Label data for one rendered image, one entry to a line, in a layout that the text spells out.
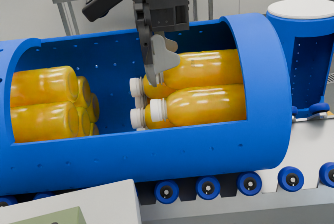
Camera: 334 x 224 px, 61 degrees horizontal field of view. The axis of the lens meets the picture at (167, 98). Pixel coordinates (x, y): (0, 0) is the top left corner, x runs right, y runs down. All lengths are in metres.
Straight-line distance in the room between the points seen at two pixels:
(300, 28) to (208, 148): 0.86
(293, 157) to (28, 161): 0.51
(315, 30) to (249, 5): 3.17
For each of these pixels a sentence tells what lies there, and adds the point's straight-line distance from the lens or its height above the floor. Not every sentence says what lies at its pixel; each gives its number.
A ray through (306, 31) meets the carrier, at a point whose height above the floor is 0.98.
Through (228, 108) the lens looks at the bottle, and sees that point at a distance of 0.46.
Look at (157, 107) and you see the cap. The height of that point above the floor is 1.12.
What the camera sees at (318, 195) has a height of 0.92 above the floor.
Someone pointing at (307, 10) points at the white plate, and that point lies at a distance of 1.28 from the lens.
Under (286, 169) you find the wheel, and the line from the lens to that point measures 0.56.
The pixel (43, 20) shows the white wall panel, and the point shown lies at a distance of 4.02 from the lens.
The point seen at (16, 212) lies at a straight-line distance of 0.34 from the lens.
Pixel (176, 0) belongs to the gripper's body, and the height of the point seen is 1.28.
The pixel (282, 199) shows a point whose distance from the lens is 0.59.
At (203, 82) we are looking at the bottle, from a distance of 0.49.
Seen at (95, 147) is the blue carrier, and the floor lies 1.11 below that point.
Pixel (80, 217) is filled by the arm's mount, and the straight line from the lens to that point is 0.26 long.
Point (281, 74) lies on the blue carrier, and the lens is 0.42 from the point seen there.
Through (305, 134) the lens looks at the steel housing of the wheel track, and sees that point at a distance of 0.74.
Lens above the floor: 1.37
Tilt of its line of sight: 31 degrees down
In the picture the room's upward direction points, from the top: 7 degrees counter-clockwise
